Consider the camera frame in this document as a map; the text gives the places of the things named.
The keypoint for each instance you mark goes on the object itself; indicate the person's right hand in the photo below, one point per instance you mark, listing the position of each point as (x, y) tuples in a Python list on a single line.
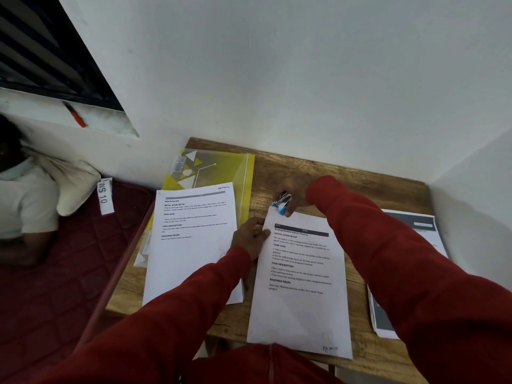
[(298, 191)]

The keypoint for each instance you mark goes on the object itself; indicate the pile of text-only sheets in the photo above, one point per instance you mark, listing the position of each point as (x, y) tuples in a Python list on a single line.
[(300, 307)]

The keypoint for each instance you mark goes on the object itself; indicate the white paper label tag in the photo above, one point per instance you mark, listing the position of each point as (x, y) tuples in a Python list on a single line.
[(105, 196)]

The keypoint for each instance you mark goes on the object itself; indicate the dark louvred window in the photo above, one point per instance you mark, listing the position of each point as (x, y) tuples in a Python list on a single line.
[(52, 51)]

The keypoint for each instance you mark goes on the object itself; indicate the yellow patterned plastic folder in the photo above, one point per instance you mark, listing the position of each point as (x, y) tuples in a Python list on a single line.
[(224, 167)]

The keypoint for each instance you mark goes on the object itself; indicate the person's red jacket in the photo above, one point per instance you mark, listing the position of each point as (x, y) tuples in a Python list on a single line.
[(260, 367)]

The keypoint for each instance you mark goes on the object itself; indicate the blue and silver stapler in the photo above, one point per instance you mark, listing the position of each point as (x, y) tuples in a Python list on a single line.
[(282, 203)]

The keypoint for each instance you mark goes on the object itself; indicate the red marker on sill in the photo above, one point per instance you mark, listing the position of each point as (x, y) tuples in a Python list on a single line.
[(76, 115)]

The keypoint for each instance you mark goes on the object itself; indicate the stack of printed sheets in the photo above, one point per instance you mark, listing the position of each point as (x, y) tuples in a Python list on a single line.
[(192, 251)]

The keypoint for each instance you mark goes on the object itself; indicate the person's right forearm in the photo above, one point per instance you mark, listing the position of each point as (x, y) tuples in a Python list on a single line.
[(412, 275)]

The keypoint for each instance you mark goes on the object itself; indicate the person's left hand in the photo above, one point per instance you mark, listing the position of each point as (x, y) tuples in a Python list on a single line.
[(250, 237)]

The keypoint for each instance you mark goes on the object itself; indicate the small pile of printed sheets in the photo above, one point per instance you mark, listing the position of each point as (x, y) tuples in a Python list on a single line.
[(372, 311)]

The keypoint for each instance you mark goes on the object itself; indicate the maroon bed mattress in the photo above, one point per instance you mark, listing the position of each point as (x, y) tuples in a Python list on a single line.
[(60, 291)]

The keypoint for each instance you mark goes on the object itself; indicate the person's left forearm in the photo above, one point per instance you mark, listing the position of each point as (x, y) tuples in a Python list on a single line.
[(152, 331)]

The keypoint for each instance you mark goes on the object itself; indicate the black metal table leg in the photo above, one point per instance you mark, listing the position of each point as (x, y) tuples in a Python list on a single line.
[(331, 368)]

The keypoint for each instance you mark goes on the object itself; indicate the white pillow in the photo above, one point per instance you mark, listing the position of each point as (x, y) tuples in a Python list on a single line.
[(72, 183)]

